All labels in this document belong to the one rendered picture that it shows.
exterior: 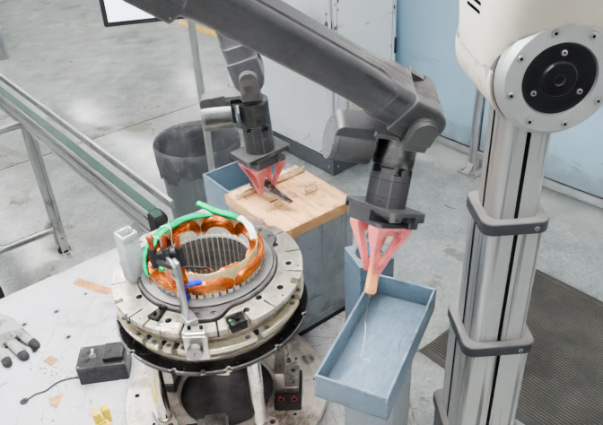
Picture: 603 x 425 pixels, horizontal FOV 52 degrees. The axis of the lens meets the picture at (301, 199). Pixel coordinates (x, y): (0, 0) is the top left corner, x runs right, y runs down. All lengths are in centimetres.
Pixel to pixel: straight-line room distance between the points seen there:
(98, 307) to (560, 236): 224
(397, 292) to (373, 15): 245
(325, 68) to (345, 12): 251
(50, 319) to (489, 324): 97
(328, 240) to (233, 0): 72
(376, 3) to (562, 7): 259
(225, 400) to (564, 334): 164
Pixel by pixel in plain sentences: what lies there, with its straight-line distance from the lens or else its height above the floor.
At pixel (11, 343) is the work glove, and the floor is 80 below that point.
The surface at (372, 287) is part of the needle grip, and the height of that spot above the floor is 116.
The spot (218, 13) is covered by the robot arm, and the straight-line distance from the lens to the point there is 67.
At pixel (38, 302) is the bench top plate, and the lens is 162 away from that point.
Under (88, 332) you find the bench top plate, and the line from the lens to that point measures 149.
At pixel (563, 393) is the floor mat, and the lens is 240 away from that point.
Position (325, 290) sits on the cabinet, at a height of 87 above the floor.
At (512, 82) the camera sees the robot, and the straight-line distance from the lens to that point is 85.
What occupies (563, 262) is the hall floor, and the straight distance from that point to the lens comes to 300.
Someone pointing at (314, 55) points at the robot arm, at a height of 151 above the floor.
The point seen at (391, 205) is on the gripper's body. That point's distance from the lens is 85.
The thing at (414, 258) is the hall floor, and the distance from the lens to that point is 288.
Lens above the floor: 173
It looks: 31 degrees down
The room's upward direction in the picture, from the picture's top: 3 degrees counter-clockwise
